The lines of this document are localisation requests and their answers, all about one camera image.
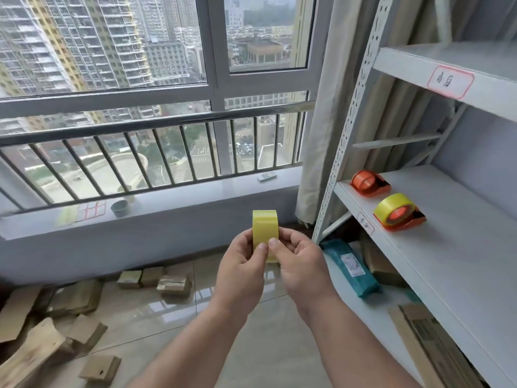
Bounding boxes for white metal shelving unit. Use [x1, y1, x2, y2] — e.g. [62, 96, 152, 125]
[312, 0, 517, 388]

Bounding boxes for folded cardboard piece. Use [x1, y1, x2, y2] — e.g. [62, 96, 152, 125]
[66, 314, 109, 353]

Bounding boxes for stack of flat cardboard sheets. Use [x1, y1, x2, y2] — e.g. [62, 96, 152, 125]
[388, 302, 487, 388]

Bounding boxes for yellow tape roll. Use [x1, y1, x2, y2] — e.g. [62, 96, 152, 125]
[252, 209, 280, 264]
[373, 193, 417, 224]

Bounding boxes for yellow-green paper sheet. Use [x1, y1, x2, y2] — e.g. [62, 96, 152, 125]
[56, 205, 82, 227]

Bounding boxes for red grid paper sheet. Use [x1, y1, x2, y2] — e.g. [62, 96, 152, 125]
[82, 200, 107, 220]

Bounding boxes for person's left hand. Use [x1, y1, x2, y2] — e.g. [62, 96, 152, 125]
[213, 229, 269, 316]

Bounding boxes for person's right forearm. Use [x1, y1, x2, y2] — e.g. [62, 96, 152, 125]
[297, 293, 410, 388]

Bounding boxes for person's right hand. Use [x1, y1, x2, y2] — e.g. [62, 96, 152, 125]
[269, 226, 339, 319]

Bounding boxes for person's left forearm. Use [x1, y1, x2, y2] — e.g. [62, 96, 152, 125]
[135, 300, 245, 388]

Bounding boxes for large red-bordered white label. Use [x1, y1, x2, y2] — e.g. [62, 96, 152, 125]
[427, 65, 475, 98]

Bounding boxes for taped cardboard box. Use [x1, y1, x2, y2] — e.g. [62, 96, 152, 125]
[156, 274, 193, 299]

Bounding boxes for small red-bordered white label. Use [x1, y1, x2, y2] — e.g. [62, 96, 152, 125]
[357, 212, 375, 236]

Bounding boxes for small flat cardboard box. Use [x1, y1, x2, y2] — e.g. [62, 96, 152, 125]
[78, 354, 122, 385]

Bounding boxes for empty orange tape dispenser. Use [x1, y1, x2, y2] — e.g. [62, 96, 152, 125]
[349, 170, 392, 198]

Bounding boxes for beige curtain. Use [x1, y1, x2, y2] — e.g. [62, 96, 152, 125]
[294, 0, 453, 227]

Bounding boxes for pile of flattened cardboard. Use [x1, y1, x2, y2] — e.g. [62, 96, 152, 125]
[40, 278, 104, 318]

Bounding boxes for teal plastic parcel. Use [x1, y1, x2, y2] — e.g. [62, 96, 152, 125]
[321, 238, 381, 300]

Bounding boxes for metal window railing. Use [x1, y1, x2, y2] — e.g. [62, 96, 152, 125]
[0, 100, 316, 217]

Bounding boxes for flat cardboard sheet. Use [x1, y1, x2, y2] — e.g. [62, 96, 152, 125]
[0, 284, 44, 344]

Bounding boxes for white window frame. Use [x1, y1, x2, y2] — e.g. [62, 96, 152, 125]
[0, 0, 336, 117]

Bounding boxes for brown cardboard box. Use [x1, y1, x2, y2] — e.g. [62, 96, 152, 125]
[359, 232, 409, 288]

